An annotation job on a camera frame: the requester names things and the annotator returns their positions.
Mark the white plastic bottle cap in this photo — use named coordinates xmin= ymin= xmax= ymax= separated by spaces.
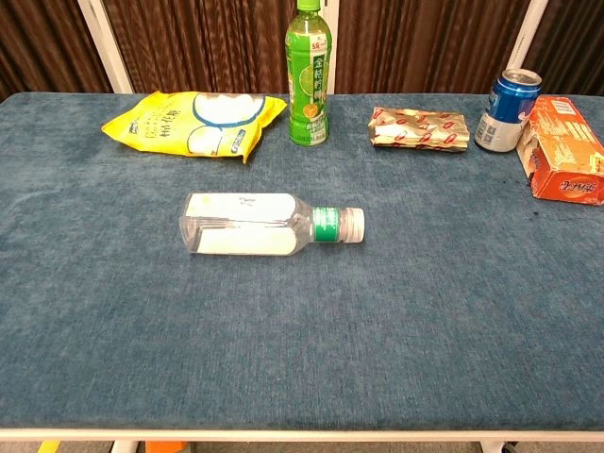
xmin=346 ymin=208 xmax=367 ymax=243

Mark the clear plastic water bottle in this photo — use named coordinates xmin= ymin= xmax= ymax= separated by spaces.
xmin=178 ymin=192 xmax=354 ymax=258

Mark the green tea drink bottle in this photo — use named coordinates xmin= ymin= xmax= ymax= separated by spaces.
xmin=284 ymin=0 xmax=333 ymax=147

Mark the blue white soda can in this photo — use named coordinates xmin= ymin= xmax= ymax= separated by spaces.
xmin=474 ymin=68 xmax=544 ymax=154

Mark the blue fabric table cloth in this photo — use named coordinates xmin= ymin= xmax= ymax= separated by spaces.
xmin=0 ymin=92 xmax=604 ymax=431

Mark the gold red foil packet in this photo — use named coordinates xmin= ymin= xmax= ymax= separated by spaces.
xmin=367 ymin=106 xmax=471 ymax=155

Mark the yellow snack bag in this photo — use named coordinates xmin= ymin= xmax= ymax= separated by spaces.
xmin=101 ymin=90 xmax=289 ymax=164

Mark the brown pleated curtain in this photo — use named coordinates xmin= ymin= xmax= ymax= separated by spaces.
xmin=0 ymin=0 xmax=604 ymax=103

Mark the orange cardboard box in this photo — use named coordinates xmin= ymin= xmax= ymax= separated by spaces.
xmin=515 ymin=95 xmax=604 ymax=207

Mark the white vertical frame post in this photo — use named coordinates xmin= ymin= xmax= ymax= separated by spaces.
xmin=327 ymin=0 xmax=341 ymax=95

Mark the white table frame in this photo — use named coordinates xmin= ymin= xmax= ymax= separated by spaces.
xmin=0 ymin=427 xmax=604 ymax=453

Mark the white slanted frame post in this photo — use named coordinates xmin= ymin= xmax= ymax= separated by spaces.
xmin=504 ymin=0 xmax=551 ymax=81
xmin=76 ymin=0 xmax=136 ymax=94

